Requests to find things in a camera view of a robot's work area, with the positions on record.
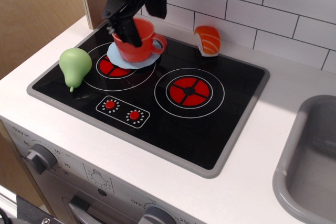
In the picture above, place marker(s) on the black toy stove top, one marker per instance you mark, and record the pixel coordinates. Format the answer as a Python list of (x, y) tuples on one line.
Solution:
[(192, 109)]

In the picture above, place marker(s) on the salmon sushi toy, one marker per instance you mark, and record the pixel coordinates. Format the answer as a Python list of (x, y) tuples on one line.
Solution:
[(208, 40)]

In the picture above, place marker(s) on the grey toy sink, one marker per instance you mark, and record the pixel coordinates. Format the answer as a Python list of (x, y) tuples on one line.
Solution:
[(304, 179)]

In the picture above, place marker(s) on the left grey timer knob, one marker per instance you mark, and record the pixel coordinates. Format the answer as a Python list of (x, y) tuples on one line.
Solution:
[(40, 159)]

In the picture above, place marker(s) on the light blue plate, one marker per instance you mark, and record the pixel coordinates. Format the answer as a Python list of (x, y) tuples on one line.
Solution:
[(116, 59)]

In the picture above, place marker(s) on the right grey oven knob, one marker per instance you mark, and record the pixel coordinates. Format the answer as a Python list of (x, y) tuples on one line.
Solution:
[(157, 216)]

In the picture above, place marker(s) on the green toy pear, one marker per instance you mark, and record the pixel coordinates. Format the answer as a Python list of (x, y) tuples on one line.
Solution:
[(75, 64)]

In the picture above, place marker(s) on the right red stove button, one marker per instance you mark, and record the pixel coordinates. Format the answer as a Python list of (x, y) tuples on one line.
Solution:
[(134, 115)]

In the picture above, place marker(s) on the red plastic cup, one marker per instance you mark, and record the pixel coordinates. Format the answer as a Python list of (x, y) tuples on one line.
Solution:
[(151, 43)]

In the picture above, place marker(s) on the left red stove button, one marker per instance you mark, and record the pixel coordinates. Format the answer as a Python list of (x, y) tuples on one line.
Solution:
[(110, 105)]

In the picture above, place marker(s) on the red stove button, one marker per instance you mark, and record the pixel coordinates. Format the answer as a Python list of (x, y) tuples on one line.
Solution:
[(134, 115), (110, 105)]

